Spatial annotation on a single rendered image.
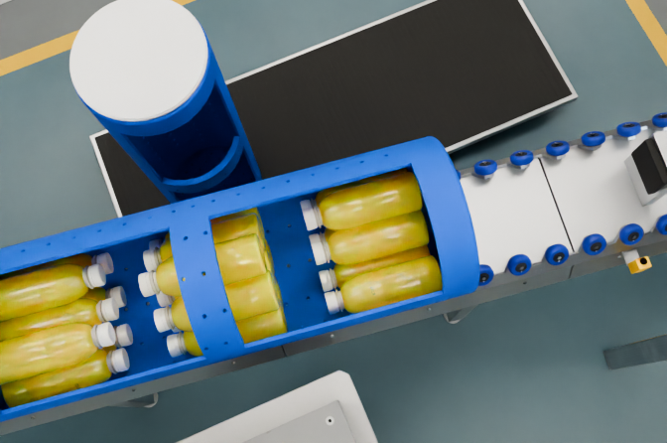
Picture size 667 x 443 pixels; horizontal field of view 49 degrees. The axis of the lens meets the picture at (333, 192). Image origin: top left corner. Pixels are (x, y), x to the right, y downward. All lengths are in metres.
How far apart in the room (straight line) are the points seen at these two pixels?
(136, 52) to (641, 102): 1.79
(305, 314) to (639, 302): 1.41
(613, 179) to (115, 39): 1.04
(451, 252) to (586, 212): 0.44
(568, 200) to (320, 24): 1.42
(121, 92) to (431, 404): 1.37
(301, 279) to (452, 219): 0.38
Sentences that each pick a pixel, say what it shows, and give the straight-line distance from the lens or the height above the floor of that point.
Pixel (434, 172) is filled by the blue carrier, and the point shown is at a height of 1.23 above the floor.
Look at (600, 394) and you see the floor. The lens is 2.47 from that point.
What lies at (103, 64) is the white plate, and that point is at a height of 1.04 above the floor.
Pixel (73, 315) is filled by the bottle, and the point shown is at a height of 1.10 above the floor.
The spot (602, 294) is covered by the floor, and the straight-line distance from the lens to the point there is 2.51.
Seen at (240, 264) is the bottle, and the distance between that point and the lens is 1.21.
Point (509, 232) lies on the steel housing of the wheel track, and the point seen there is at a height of 0.93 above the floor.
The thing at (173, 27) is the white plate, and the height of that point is 1.04.
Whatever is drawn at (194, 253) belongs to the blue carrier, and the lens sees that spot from 1.18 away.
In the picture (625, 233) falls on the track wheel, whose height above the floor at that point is 0.98.
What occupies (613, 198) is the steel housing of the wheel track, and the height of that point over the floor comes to 0.93.
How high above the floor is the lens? 2.36
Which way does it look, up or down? 73 degrees down
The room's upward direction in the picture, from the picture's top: 6 degrees counter-clockwise
